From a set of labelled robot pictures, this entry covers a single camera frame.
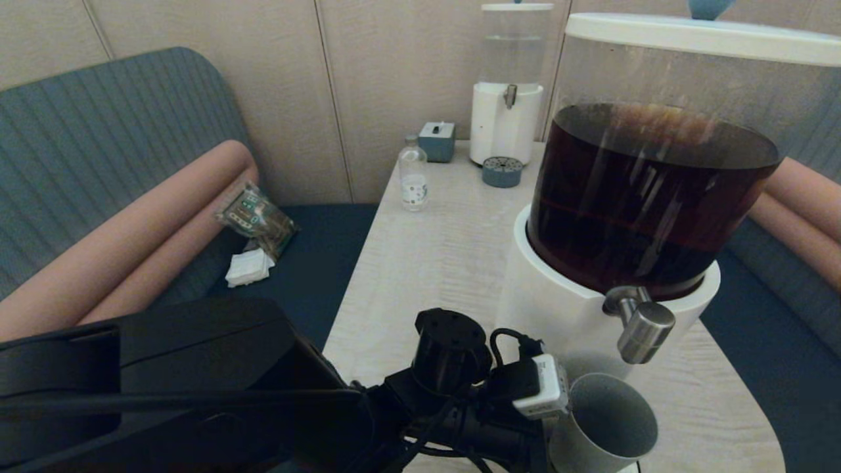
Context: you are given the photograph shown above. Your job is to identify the small grey box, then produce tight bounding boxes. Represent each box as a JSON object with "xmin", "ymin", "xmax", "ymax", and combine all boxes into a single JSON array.
[{"xmin": 419, "ymin": 121, "xmax": 457, "ymax": 163}]

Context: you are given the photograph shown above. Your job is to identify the black left wrist camera cable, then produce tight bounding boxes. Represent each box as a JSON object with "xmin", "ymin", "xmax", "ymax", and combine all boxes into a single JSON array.
[{"xmin": 489, "ymin": 327, "xmax": 546, "ymax": 369}]

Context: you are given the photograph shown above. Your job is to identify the clear plastic bottle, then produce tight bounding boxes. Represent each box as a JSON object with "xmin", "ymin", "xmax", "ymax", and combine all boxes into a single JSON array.
[{"xmin": 398, "ymin": 135, "xmax": 430, "ymax": 212}]

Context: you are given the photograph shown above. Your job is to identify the white paper napkins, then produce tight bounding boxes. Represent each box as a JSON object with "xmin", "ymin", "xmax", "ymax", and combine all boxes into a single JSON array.
[{"xmin": 224, "ymin": 248, "xmax": 275, "ymax": 288}]

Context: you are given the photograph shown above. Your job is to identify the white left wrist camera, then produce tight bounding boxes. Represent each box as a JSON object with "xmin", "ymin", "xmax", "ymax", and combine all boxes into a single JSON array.
[{"xmin": 503, "ymin": 353, "xmax": 571, "ymax": 421}]

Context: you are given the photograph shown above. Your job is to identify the grey ribbed sofa backrest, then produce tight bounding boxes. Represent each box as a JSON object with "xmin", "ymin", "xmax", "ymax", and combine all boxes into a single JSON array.
[
  {"xmin": 719, "ymin": 85, "xmax": 841, "ymax": 359},
  {"xmin": 0, "ymin": 46, "xmax": 254, "ymax": 316}
]

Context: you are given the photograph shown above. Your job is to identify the small white dispenser lid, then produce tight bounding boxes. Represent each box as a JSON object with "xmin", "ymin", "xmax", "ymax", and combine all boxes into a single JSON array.
[{"xmin": 482, "ymin": 0, "xmax": 555, "ymax": 12}]

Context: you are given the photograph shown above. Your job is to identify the grey plastic cup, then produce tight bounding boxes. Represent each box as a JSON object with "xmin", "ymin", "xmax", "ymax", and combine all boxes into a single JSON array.
[{"xmin": 549, "ymin": 373, "xmax": 659, "ymax": 473}]

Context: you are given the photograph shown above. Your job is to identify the small grey drip tray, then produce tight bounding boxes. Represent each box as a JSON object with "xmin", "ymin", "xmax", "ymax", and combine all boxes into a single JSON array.
[{"xmin": 482, "ymin": 156, "xmax": 524, "ymax": 189}]

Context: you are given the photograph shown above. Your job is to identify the dark blue seat cushion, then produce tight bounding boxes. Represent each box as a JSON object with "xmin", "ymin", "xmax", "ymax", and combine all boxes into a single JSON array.
[
  {"xmin": 148, "ymin": 204, "xmax": 382, "ymax": 352},
  {"xmin": 700, "ymin": 250, "xmax": 841, "ymax": 473}
]

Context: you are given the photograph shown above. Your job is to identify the green snack package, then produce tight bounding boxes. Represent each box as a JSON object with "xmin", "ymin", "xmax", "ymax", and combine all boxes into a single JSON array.
[{"xmin": 216, "ymin": 181, "xmax": 300, "ymax": 259}]

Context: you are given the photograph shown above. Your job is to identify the large white dispenser lid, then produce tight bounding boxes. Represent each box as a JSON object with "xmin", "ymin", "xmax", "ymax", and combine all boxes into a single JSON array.
[{"xmin": 565, "ymin": 0, "xmax": 841, "ymax": 68}]

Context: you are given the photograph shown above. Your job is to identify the pink bolster cushion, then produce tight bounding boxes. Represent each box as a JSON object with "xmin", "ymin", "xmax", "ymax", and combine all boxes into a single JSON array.
[
  {"xmin": 76, "ymin": 166, "xmax": 261, "ymax": 327},
  {"xmin": 0, "ymin": 139, "xmax": 257, "ymax": 342},
  {"xmin": 764, "ymin": 156, "xmax": 841, "ymax": 246},
  {"xmin": 748, "ymin": 192, "xmax": 841, "ymax": 294}
]

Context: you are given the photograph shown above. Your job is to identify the small clear water dispenser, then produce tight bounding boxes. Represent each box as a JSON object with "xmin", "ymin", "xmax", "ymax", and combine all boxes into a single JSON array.
[{"xmin": 470, "ymin": 8, "xmax": 553, "ymax": 167}]

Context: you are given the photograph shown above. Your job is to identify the large dark-tea drink dispenser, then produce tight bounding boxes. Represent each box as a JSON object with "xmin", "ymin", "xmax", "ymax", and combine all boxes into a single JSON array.
[{"xmin": 494, "ymin": 30, "xmax": 841, "ymax": 395}]

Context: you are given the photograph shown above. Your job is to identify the large silver dispenser tap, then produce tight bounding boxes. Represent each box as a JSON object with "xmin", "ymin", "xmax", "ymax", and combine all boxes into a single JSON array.
[{"xmin": 603, "ymin": 286, "xmax": 677, "ymax": 365}]

